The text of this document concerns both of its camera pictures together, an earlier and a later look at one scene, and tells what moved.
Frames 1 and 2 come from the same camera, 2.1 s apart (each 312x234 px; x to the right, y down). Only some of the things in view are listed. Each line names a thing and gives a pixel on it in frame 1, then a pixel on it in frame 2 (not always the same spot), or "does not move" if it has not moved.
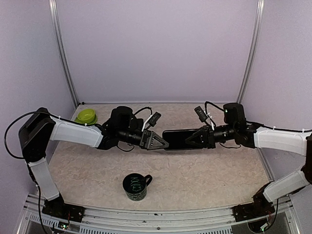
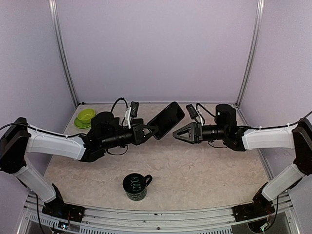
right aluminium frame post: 260,10 does not move
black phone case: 176,139 -> 167,119
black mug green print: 135,185 does not move
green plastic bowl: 86,115 does not move
